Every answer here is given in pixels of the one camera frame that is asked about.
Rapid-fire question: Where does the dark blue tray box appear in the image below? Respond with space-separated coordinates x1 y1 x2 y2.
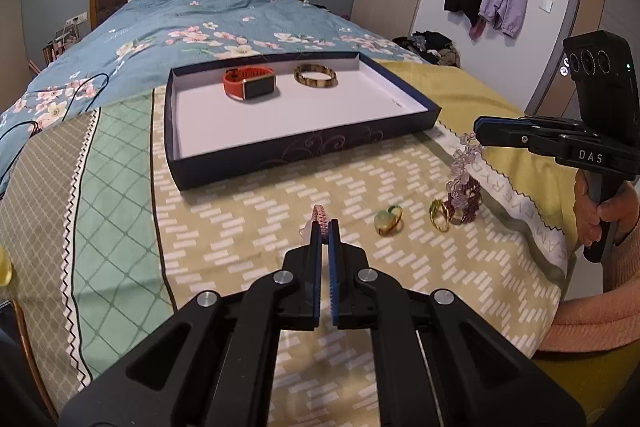
164 52 443 192

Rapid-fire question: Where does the yellow translucent object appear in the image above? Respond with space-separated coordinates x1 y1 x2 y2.
0 247 15 288

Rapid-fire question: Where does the orange smartwatch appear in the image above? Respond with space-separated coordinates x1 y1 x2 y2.
223 67 277 102

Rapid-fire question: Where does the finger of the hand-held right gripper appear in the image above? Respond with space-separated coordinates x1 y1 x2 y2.
474 116 532 151

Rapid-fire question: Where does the pile of dark clothes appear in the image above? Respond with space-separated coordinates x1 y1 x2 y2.
392 31 461 68

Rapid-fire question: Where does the black charger cable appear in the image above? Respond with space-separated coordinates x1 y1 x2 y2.
0 73 110 145

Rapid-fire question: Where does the wooden furniture edge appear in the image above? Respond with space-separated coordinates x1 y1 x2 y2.
0 299 58 423

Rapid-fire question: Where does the person's right forearm pink sleeve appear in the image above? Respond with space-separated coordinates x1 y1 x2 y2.
540 227 640 353

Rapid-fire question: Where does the green beige patchwork mat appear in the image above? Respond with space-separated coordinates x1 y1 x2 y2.
0 72 568 427

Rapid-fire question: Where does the bedside clutter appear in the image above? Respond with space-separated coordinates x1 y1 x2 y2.
42 24 77 68

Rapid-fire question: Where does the gold ring with green stone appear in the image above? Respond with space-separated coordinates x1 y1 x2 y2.
429 199 451 232

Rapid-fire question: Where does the clear crystal bead bracelet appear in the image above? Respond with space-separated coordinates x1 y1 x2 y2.
451 132 486 188

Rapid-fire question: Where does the blue floral duvet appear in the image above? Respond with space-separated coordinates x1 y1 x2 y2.
0 0 426 198

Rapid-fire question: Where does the olive yellow blanket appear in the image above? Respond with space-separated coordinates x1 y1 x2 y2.
375 59 633 427

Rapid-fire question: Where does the purple bead bracelet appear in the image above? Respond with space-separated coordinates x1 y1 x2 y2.
447 179 483 224

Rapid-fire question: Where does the tortoiseshell bangle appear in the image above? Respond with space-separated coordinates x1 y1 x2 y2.
293 64 339 90

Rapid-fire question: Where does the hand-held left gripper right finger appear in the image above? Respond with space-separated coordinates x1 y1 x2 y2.
327 219 586 427

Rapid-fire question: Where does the person's right hand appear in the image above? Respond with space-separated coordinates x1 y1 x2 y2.
573 168 640 252

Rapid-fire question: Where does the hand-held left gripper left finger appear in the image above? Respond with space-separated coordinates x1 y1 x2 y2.
59 221 323 427

